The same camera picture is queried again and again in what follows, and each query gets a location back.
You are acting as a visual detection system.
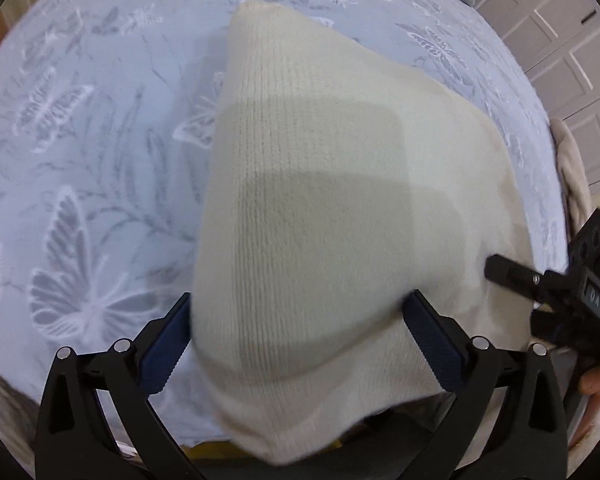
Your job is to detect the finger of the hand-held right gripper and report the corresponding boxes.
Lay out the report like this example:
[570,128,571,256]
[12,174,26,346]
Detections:
[484,254,552,306]
[530,309,577,349]

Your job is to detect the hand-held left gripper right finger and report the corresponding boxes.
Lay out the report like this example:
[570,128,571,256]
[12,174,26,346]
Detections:
[402,288,569,480]

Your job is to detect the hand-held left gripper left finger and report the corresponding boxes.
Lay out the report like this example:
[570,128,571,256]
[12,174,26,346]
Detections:
[34,291,206,480]

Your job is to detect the cream knit cardigan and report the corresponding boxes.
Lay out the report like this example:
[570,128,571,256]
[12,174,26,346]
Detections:
[189,0,537,466]

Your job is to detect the person's right hand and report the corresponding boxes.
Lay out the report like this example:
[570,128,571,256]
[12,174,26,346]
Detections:
[579,367,600,397]

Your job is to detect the cream folded cloth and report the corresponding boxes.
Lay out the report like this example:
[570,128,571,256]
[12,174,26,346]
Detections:
[550,117,592,242]

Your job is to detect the butterfly print bed sheet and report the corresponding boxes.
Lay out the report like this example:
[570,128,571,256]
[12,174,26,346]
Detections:
[0,0,571,411]

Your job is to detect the white panelled wardrobe doors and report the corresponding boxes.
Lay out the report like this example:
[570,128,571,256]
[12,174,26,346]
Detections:
[472,0,600,211]

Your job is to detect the beige curtain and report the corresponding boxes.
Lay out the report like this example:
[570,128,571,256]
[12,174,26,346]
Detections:
[0,0,56,68]

